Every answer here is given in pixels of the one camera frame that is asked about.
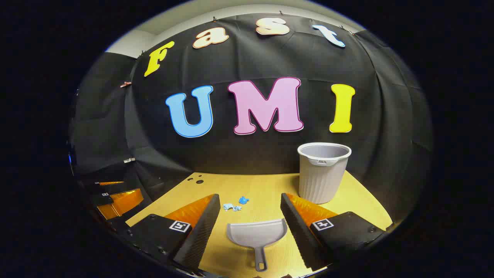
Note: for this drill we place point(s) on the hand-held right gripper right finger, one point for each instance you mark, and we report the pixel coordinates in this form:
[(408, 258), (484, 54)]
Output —
[(299, 227)]

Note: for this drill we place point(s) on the yellow wooden desktop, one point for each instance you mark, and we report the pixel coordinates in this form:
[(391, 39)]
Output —
[(262, 189)]

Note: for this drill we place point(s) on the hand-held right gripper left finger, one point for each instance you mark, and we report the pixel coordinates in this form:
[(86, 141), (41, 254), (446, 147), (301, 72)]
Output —
[(200, 231)]

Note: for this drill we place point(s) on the large light blue paper scrap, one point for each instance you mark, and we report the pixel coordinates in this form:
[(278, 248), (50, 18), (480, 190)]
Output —
[(227, 207)]

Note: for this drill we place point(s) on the copper cloth clip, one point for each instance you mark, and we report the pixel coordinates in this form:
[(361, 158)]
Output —
[(125, 83)]

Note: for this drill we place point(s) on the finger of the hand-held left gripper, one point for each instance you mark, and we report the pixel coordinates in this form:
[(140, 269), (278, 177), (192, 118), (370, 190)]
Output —
[(119, 202), (110, 183)]

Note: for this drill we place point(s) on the grey ribbed garbage bin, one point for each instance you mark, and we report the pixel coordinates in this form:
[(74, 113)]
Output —
[(322, 177)]

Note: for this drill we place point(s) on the dark blue paper scrap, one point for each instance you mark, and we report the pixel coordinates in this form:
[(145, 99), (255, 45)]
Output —
[(243, 200)]

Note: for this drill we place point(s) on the silver cloth clip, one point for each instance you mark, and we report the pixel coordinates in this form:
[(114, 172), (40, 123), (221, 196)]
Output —
[(129, 159)]

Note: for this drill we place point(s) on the grey plastic dustpan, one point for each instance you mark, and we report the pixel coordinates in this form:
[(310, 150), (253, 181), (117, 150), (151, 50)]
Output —
[(256, 233)]

